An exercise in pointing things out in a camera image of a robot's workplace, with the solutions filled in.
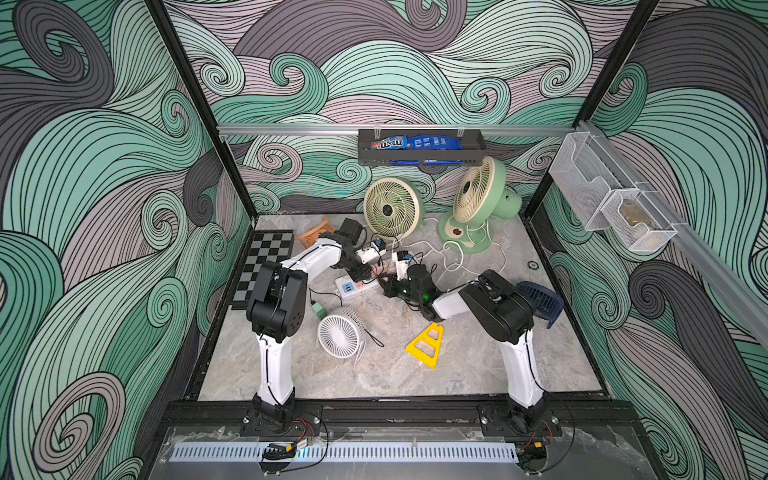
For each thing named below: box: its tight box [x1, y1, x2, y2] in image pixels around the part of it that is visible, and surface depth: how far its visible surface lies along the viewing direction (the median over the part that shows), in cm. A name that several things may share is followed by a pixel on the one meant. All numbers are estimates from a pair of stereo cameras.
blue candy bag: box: [370, 134, 465, 165], surface depth 94 cm
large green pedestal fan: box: [438, 156, 523, 254], surface depth 94 cm
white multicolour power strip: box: [335, 274, 379, 299], surface depth 97 cm
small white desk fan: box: [317, 307, 365, 359], surface depth 80 cm
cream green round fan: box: [364, 177, 420, 239], surface depth 106 cm
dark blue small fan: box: [514, 281, 565, 329], surface depth 83 cm
